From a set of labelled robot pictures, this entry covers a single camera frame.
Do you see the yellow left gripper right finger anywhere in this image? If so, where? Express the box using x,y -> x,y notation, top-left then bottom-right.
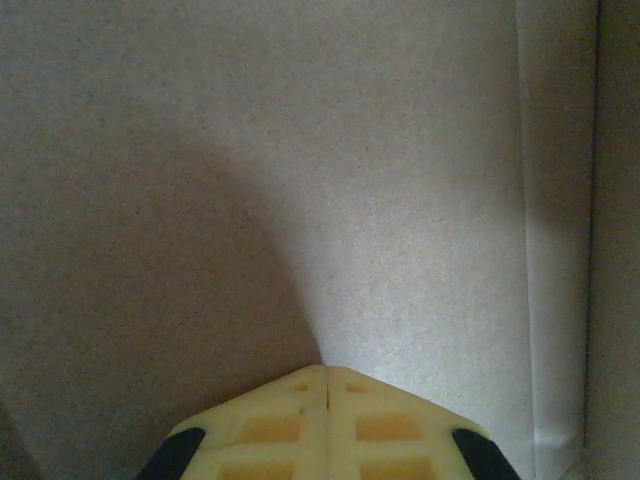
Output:
326,365 -> 522,480

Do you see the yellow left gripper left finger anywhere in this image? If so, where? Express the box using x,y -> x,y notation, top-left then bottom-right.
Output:
133,364 -> 329,480

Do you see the brown cardboard box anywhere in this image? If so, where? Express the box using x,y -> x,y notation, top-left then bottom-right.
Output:
0,0 -> 640,480

